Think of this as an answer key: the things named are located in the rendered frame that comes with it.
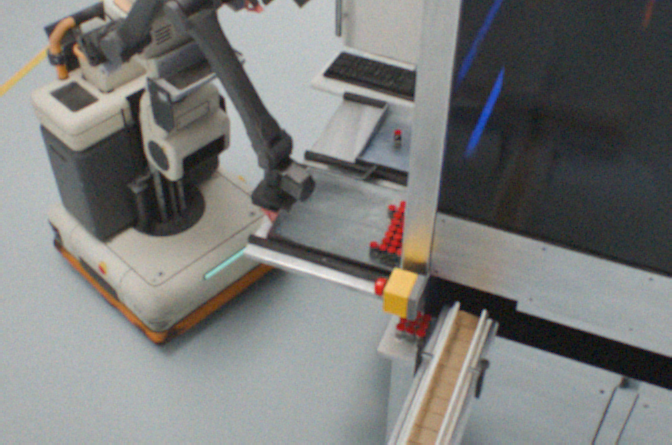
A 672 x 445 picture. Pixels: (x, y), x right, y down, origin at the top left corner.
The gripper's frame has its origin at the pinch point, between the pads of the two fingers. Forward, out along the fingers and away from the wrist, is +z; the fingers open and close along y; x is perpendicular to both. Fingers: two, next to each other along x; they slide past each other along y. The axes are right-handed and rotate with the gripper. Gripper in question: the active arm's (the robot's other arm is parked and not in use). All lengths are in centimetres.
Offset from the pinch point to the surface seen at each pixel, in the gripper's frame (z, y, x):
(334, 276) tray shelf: 0.6, 20.4, -9.3
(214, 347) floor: 93, -26, 14
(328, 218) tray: 1.2, 11.6, 7.6
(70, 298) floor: 98, -85, 13
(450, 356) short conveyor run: -7, 53, -24
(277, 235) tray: 2.1, 2.4, -2.7
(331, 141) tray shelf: 2.6, 0.6, 35.8
